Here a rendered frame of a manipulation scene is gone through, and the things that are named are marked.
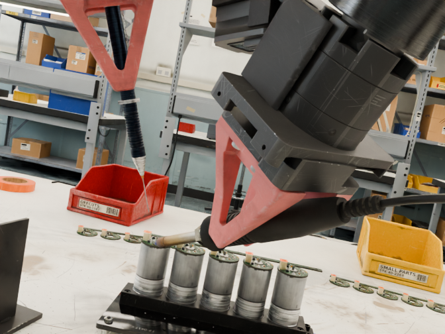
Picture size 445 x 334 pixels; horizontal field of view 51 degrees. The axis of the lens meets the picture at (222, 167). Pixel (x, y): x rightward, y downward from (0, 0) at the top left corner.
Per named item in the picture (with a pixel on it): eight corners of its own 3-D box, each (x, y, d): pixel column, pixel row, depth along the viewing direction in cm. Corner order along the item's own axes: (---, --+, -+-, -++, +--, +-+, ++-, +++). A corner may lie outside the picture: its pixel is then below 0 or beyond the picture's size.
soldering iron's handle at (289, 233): (200, 252, 31) (372, 228, 22) (197, 215, 32) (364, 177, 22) (228, 250, 33) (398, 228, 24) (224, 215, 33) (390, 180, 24)
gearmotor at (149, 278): (157, 309, 38) (168, 247, 37) (127, 302, 38) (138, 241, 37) (163, 297, 40) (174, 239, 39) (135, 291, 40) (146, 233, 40)
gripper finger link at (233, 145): (165, 203, 31) (235, 83, 27) (243, 205, 36) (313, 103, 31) (212, 286, 27) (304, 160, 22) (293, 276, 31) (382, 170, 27)
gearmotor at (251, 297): (261, 331, 37) (274, 270, 37) (230, 325, 37) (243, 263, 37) (261, 318, 40) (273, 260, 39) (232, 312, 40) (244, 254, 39)
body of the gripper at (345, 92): (202, 97, 26) (273, -30, 23) (316, 122, 33) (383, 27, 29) (264, 176, 22) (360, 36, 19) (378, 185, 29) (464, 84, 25)
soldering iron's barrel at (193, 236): (151, 253, 36) (205, 245, 31) (151, 232, 36) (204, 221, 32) (167, 252, 37) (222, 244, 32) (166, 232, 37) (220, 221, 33)
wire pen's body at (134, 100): (128, 156, 37) (100, 10, 35) (148, 153, 37) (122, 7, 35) (128, 159, 35) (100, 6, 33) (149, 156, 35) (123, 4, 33)
